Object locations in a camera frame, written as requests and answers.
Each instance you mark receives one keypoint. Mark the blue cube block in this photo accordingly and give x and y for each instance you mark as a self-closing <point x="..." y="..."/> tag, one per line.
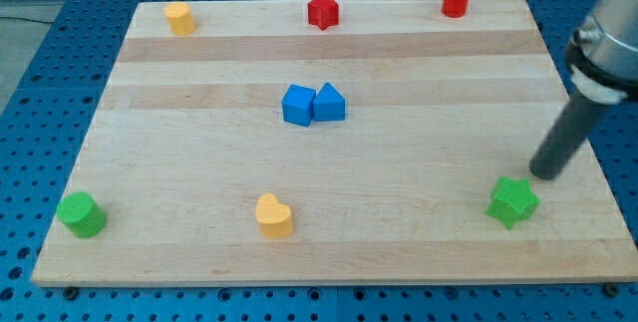
<point x="297" y="105"/>

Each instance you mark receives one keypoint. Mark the yellow heart block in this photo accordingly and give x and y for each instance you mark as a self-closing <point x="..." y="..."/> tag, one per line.
<point x="275" y="219"/>

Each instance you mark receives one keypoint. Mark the yellow cylinder block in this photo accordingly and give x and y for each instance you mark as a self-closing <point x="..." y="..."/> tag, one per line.
<point x="179" y="18"/>

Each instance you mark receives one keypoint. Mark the wooden board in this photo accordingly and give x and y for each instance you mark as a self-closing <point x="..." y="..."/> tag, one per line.
<point x="189" y="134"/>

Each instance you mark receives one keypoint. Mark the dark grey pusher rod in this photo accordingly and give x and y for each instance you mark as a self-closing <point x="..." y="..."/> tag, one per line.
<point x="576" y="121"/>

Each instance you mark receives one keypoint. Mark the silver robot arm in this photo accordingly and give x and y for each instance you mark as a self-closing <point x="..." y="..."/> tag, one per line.
<point x="602" y="53"/>

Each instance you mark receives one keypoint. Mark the green cylinder block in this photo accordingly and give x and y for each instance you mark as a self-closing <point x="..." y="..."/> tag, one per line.
<point x="79" y="212"/>

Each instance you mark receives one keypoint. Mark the blue triangle block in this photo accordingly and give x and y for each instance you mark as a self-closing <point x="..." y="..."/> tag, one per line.
<point x="329" y="105"/>

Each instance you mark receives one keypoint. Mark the red star block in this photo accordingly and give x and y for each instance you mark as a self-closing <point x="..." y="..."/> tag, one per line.
<point x="323" y="13"/>

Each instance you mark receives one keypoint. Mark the green star block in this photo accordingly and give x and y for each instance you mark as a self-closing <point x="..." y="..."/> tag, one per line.
<point x="511" y="201"/>

